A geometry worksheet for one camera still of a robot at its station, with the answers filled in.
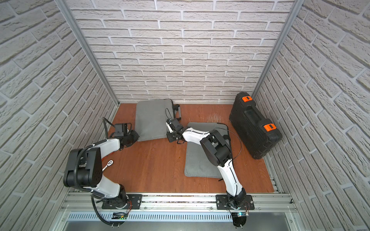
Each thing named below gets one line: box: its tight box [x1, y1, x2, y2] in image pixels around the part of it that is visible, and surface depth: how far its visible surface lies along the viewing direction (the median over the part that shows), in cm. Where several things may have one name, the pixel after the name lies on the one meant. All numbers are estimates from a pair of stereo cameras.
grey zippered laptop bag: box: [135, 99, 174, 142], surface depth 105 cm
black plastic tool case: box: [228, 91, 283, 160], surface depth 83 cm
